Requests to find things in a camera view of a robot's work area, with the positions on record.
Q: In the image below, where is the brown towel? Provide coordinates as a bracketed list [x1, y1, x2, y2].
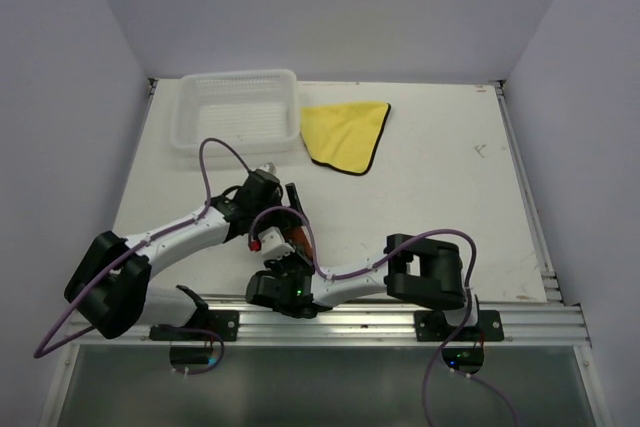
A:
[284, 227, 314, 273]

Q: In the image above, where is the yellow towel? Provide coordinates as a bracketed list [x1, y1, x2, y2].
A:
[300, 101, 392, 176]

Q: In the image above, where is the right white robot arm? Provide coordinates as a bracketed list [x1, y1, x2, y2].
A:
[245, 230, 481, 340]

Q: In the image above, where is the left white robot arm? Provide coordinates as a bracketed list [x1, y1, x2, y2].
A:
[64, 168, 301, 340]

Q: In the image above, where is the white plastic basket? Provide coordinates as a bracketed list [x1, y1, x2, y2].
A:
[169, 69, 300, 156]

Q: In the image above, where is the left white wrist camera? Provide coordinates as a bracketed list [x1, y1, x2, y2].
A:
[258, 162, 277, 175]

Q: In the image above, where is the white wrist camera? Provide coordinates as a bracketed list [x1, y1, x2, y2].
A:
[258, 162, 277, 175]
[249, 227, 295, 261]

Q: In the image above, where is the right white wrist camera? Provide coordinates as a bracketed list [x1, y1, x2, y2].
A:
[249, 227, 295, 261]

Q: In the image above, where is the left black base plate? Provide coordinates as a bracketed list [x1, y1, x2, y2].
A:
[149, 310, 240, 342]

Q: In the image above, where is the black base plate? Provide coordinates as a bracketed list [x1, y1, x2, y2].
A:
[413, 310, 505, 343]
[149, 310, 240, 342]

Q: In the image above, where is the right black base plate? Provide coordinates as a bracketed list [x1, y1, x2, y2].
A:
[413, 310, 505, 343]

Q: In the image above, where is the aluminium mounting rail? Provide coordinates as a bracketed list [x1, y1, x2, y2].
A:
[64, 296, 586, 348]

